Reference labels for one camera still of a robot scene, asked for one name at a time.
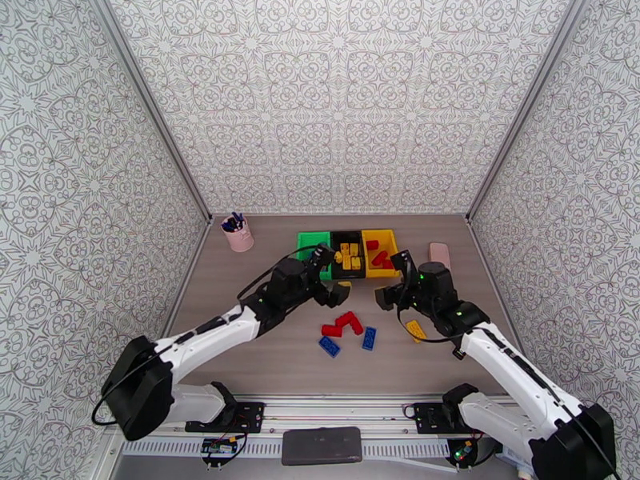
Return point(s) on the red lego brick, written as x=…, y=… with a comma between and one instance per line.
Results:
x=381, y=257
x=344, y=319
x=372, y=243
x=388, y=264
x=331, y=330
x=357, y=327

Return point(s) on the yellow plastic bin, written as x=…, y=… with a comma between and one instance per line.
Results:
x=385, y=272

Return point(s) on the black plastic bin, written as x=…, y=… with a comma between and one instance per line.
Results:
x=350, y=274

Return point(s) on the green plastic bin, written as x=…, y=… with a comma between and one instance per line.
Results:
x=305, y=241

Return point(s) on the pink flat case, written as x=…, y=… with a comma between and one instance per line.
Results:
x=440, y=251

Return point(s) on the small black labelled tag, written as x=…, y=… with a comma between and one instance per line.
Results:
x=458, y=353

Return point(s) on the pink pen cup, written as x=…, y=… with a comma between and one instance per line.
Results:
x=240, y=239

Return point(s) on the dark blue pen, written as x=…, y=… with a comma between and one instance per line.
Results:
x=228, y=225

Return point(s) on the black rectangular pad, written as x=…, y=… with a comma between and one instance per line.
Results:
x=321, y=446

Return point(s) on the round black board green light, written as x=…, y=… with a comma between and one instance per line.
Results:
x=462, y=451

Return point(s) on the green circuit board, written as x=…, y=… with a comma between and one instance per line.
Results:
x=217, y=446

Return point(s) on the white box device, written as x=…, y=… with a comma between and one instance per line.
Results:
x=512, y=458

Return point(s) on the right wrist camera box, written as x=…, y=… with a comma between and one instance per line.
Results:
x=405, y=262

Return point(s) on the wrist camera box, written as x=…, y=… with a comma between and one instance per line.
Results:
x=320, y=256
x=405, y=262

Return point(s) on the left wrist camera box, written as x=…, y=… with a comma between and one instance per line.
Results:
x=320, y=256

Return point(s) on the aluminium table edge rail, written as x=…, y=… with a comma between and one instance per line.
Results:
x=191, y=261
x=487, y=263

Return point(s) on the aluminium mounting rail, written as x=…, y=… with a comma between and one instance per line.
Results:
x=340, y=408

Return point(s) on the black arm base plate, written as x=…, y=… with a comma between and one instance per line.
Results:
x=430, y=418
x=247, y=416

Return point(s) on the aluminium frame post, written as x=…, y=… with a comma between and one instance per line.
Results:
x=154, y=108
x=520, y=106

